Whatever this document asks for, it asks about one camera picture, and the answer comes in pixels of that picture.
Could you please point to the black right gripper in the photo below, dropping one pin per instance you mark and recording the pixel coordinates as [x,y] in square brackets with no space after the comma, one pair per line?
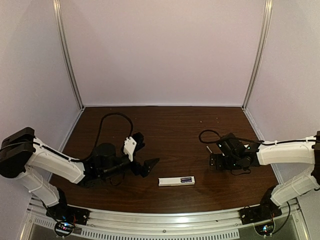
[216,161]

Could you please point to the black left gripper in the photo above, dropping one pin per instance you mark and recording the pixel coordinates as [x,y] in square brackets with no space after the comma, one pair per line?
[138,168]

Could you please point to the white remote control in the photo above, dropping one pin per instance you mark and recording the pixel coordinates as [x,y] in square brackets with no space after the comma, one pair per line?
[174,182]

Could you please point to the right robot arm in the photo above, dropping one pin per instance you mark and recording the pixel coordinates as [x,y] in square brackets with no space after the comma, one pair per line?
[305,150]

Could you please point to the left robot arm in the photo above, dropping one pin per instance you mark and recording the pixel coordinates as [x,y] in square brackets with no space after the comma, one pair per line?
[22,152]

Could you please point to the purple battery upper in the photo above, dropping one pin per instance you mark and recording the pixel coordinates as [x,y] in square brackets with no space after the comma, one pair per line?
[184,178]

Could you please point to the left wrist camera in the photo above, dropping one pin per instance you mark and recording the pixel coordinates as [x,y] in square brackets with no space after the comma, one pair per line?
[129,147]

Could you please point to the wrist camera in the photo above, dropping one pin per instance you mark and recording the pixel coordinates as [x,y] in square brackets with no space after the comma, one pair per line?
[129,147]
[228,144]

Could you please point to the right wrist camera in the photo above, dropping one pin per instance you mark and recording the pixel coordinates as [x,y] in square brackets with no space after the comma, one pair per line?
[228,144]

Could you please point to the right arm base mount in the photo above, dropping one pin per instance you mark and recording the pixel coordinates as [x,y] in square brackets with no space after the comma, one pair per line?
[259,213]

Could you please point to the aluminium front rail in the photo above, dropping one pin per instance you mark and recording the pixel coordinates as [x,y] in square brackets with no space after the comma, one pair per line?
[293,226]

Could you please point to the perforated cable tray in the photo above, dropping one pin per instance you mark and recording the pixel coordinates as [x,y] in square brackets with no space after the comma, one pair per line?
[43,229]

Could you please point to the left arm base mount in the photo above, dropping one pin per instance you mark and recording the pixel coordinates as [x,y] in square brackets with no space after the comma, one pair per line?
[69,214]

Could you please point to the aluminium corner post right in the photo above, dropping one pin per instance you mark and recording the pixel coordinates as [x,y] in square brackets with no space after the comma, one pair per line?
[264,32]

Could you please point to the aluminium corner post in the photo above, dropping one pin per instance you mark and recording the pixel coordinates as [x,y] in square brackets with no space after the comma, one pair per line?
[264,32]
[65,53]

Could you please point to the aluminium corner post left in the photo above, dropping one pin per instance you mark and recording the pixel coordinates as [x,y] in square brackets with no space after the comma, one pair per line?
[65,53]

